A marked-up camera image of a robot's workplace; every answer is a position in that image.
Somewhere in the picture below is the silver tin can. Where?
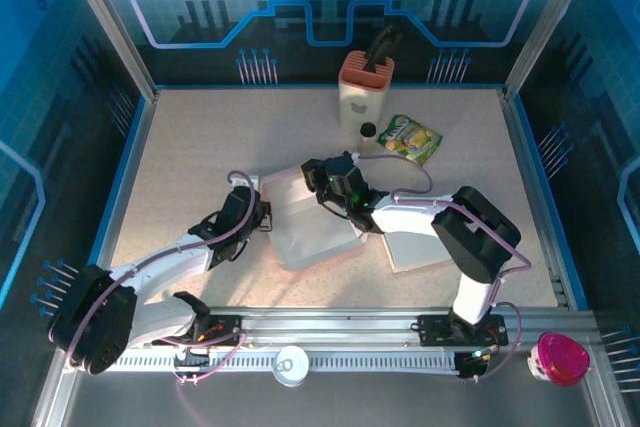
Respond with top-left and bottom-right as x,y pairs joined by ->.
272,345 -> 310,388

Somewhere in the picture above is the aluminium frame post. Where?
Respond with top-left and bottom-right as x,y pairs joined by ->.
54,0 -> 159,101
502,0 -> 601,101

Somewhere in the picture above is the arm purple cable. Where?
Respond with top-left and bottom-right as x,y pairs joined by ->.
66,170 -> 257,387
357,152 -> 532,384

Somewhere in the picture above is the black controller board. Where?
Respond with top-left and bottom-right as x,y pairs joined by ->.
455,349 -> 494,379
172,344 -> 211,368

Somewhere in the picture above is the beige spice bottle black cap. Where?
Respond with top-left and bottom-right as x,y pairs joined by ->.
358,121 -> 377,154

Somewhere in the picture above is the white paper box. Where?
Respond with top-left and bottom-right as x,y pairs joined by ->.
382,231 -> 464,274

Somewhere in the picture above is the black knife handle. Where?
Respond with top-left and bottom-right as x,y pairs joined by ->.
363,24 -> 404,73

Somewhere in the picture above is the cream knife block orange top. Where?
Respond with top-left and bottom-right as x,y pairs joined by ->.
337,50 -> 396,132

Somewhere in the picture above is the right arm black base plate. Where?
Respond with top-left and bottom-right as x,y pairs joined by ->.
417,314 -> 509,348

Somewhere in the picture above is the pink paper box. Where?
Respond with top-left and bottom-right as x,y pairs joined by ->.
258,165 -> 367,273

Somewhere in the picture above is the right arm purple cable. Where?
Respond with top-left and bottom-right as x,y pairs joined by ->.
357,152 -> 532,384

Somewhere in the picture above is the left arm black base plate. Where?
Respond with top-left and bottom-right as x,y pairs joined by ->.
149,311 -> 244,348

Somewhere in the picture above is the container with magenta lid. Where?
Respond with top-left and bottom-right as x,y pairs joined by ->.
527,331 -> 591,388

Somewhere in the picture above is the green yellow snack bag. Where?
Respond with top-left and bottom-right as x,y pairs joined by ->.
375,114 -> 444,168

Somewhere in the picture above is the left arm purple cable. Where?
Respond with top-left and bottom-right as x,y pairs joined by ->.
66,170 -> 257,387

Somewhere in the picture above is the white slotted cable duct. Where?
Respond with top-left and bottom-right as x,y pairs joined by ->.
77,350 -> 461,373

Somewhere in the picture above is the aluminium mounting rail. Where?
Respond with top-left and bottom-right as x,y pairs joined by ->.
59,306 -> 601,348

